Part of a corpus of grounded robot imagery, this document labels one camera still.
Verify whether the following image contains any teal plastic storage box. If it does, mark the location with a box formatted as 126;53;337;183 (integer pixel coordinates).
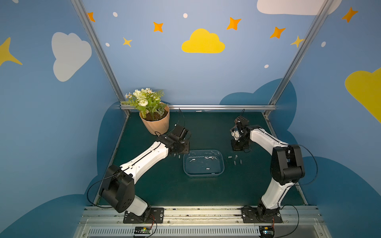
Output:
183;150;225;178

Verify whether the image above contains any aluminium right corner post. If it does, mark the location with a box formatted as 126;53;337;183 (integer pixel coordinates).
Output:
264;0;334;119

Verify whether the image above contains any artificial white flower plant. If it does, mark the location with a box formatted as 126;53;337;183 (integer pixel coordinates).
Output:
121;88;168;121

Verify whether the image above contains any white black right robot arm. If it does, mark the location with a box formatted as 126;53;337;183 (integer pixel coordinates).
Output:
231;116;305;214

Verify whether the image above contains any right green circuit board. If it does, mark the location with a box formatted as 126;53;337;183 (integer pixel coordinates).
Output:
259;226;275;238

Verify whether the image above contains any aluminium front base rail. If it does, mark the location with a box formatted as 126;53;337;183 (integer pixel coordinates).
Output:
74;205;331;238

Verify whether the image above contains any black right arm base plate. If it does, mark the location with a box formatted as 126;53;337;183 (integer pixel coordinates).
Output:
241;205;283;223

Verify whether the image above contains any aluminium back frame rail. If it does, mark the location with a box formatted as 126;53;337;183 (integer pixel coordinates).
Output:
120;104;277;112

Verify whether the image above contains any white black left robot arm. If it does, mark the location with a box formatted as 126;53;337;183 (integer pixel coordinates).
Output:
99;125;190;216

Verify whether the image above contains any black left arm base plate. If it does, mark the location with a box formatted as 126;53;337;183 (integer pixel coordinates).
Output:
123;207;165;224

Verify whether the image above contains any terracotta ribbed flower pot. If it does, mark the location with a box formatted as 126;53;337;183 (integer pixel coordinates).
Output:
140;106;170;135

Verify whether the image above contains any aluminium left corner post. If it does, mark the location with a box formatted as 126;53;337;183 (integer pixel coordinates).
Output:
71;0;124;102

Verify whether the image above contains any aluminium corner post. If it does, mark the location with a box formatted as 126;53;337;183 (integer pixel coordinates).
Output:
264;0;334;119
71;0;124;102

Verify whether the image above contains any green circuit board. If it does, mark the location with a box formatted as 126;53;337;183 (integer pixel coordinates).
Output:
259;226;275;238
134;227;151;236

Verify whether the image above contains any left green circuit board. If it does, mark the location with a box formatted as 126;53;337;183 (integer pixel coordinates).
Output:
134;227;151;236

